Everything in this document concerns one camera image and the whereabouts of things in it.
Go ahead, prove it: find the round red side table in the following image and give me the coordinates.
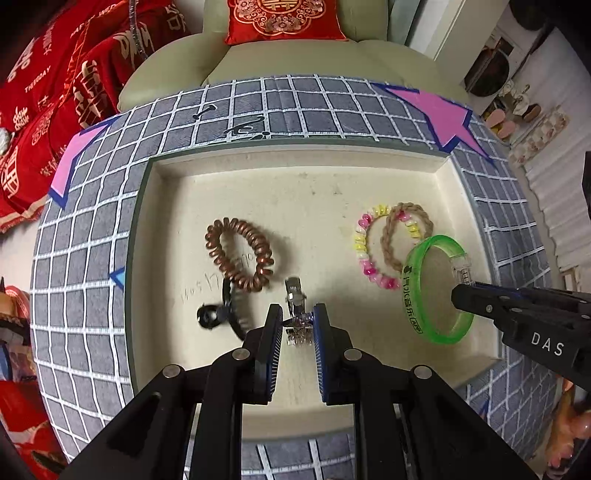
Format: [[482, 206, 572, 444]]
[[0, 277, 70, 476]]

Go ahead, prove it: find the brown spiral hair tie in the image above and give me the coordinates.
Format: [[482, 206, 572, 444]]
[[205, 218, 274, 293]]

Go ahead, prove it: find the floor lamp pole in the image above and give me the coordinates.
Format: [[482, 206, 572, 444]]
[[128, 0, 148, 58]]

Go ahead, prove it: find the green translucent bangle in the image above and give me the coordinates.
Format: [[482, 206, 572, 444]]
[[399, 234, 476, 345]]

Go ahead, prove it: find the silver hair clip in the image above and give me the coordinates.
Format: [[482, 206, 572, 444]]
[[283, 277, 315, 347]]

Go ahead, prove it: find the person's right hand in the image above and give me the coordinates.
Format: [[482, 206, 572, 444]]
[[547, 392, 591, 480]]

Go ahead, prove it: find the shallow white tray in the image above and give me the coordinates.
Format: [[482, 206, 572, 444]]
[[130, 137, 506, 439]]

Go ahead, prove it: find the brown braided hair tie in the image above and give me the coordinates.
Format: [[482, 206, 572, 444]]
[[381, 202, 435, 273]]

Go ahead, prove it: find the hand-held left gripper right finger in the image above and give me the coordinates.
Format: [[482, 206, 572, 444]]
[[313, 303, 532, 480]]

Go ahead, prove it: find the white curtain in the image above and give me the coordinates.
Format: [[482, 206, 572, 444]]
[[526, 111, 591, 278]]

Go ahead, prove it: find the multicoloured spiral hair tie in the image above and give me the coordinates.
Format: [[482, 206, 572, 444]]
[[353, 203, 423, 291]]

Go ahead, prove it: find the floral printed mat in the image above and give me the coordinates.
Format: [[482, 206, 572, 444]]
[[508, 106, 571, 167]]

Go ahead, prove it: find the pale green armchair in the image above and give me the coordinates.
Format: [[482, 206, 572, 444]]
[[117, 0, 472, 116]]

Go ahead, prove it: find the black claw hair clip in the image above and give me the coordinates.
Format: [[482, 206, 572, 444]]
[[196, 277, 252, 342]]

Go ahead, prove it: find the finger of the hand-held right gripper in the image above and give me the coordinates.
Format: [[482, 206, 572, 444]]
[[451, 281, 591, 330]]

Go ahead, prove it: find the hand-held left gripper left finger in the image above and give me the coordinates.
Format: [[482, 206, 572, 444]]
[[65, 303, 284, 480]]

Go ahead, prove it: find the red embroidered cushion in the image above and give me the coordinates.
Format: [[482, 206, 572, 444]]
[[225, 0, 349, 45]]

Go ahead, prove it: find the row of house slippers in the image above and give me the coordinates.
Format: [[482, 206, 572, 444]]
[[482, 78, 543, 139]]

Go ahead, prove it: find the sofa with red printed blanket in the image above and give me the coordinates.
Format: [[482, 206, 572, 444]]
[[0, 0, 192, 232]]

